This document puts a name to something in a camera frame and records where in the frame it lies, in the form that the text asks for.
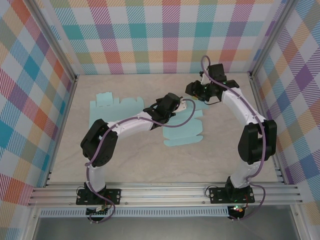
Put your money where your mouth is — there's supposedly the light blue paper box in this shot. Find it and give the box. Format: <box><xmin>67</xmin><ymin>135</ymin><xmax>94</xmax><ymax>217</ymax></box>
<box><xmin>161</xmin><ymin>98</ymin><xmax>211</xmax><ymax>149</ymax></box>
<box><xmin>88</xmin><ymin>91</ymin><xmax>146</xmax><ymax>124</ymax></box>

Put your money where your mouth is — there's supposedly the circuit board with green light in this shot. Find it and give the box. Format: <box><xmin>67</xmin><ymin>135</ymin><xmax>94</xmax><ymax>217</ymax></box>
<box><xmin>227</xmin><ymin>204</ymin><xmax>245</xmax><ymax>215</ymax></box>

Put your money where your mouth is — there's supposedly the small black circuit board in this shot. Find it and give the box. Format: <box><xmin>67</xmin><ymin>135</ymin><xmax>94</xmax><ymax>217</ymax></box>
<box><xmin>86</xmin><ymin>206</ymin><xmax>110</xmax><ymax>217</ymax></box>

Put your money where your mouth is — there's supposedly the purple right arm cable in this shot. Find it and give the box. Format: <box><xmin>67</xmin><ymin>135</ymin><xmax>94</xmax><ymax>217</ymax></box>
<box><xmin>201</xmin><ymin>55</ymin><xmax>267</xmax><ymax>222</ymax></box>

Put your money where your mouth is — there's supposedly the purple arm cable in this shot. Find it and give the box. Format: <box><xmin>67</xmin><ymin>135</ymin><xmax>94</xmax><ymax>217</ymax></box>
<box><xmin>201</xmin><ymin>55</ymin><xmax>267</xmax><ymax>222</ymax></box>
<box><xmin>84</xmin><ymin>98</ymin><xmax>197</xmax><ymax>225</ymax></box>

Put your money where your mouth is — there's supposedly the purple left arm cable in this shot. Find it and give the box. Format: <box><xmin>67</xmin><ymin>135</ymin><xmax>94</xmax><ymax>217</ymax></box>
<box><xmin>84</xmin><ymin>98</ymin><xmax>197</xmax><ymax>225</ymax></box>

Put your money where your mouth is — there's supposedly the aluminium side rail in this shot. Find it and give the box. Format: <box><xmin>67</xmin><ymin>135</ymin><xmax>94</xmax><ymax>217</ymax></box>
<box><xmin>249</xmin><ymin>74</ymin><xmax>286</xmax><ymax>185</ymax></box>
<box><xmin>44</xmin><ymin>74</ymin><xmax>80</xmax><ymax>188</ymax></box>

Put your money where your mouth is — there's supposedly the aluminium frame post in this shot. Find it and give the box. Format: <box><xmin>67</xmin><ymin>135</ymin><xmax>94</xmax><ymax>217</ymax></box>
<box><xmin>248</xmin><ymin>0</ymin><xmax>298</xmax><ymax>79</ymax></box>
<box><xmin>24</xmin><ymin>0</ymin><xmax>79</xmax><ymax>83</ymax></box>

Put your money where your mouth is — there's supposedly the aluminium mounting rail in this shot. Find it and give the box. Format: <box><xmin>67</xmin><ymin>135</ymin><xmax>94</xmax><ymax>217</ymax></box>
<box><xmin>27</xmin><ymin>181</ymin><xmax>305</xmax><ymax>207</ymax></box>

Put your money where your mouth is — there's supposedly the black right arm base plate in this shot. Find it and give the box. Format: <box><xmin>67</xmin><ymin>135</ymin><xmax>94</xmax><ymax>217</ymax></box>
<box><xmin>209</xmin><ymin>186</ymin><xmax>256</xmax><ymax>205</ymax></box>

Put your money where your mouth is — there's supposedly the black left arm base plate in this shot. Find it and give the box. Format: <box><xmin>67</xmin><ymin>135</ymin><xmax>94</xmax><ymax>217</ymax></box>
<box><xmin>75</xmin><ymin>187</ymin><xmax>123</xmax><ymax>206</ymax></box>

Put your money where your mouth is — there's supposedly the white slotted cable duct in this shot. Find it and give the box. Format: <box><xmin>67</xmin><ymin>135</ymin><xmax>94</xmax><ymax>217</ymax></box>
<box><xmin>39</xmin><ymin>206</ymin><xmax>230</xmax><ymax>218</ymax></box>

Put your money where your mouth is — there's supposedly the aluminium frame leg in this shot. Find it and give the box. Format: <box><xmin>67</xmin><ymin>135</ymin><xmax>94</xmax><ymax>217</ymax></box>
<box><xmin>22</xmin><ymin>206</ymin><xmax>42</xmax><ymax>240</ymax></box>
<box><xmin>289</xmin><ymin>203</ymin><xmax>310</xmax><ymax>240</ymax></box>

